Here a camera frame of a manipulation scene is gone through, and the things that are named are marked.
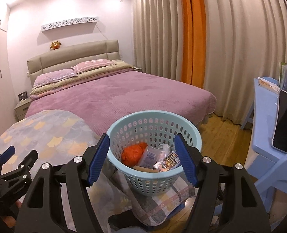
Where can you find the black tablet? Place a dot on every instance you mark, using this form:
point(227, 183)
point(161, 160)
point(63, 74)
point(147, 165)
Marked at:
point(286, 123)

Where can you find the light blue plastic basket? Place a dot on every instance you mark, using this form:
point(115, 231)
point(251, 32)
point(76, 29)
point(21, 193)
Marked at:
point(155, 113)

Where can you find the brown cardboard piece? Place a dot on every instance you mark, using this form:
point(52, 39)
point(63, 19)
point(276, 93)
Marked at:
point(145, 170)

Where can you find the bed with purple blanket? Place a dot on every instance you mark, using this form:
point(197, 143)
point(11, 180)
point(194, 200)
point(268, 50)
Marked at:
point(133, 97)

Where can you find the beige nightstand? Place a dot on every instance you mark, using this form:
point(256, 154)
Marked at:
point(22, 110)
point(138, 69)

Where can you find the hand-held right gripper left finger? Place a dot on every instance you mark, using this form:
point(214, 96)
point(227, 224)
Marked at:
point(99, 161)

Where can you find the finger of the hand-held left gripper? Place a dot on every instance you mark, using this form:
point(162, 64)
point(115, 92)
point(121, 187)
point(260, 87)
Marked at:
point(28, 162)
point(6, 155)

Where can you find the orange curtain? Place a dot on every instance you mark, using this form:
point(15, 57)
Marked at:
point(194, 34)

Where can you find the plaid cloth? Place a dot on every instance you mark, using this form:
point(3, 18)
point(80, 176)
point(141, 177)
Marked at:
point(158, 203)

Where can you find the clear plastic container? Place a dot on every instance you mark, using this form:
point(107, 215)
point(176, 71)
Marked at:
point(149, 156)

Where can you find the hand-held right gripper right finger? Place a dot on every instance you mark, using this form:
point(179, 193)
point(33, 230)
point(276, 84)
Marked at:
point(185, 161)

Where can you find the blue chair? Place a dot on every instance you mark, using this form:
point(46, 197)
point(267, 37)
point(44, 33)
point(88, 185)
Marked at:
point(279, 172)

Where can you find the person's left hand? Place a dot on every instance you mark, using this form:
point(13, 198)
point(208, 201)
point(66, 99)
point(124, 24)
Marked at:
point(9, 224)

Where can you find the beige quilt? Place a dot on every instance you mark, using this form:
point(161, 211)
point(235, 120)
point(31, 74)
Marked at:
point(92, 77)

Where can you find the beige curtain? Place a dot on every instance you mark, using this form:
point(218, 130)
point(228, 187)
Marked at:
point(245, 53)
point(158, 34)

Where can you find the orange-edged booklet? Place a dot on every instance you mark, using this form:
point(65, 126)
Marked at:
point(267, 83)

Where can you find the orange plush toy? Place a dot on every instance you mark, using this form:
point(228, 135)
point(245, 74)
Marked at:
point(56, 45)

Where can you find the beige padded headboard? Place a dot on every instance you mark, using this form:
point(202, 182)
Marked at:
point(68, 55)

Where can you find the white wall shelf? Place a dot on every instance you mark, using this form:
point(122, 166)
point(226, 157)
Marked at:
point(70, 23)

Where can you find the blue desk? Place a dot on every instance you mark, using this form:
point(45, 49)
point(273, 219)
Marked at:
point(262, 126)

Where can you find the cardboard box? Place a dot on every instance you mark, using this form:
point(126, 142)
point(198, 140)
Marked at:
point(284, 203)

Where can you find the pink pillow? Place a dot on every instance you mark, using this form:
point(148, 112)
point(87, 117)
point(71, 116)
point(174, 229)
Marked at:
point(94, 65)
point(53, 77)

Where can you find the dark printed snack packet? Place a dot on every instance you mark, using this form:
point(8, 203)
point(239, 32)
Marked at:
point(169, 162)

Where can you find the orange plastic bag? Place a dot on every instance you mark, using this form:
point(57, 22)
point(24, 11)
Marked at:
point(133, 154)

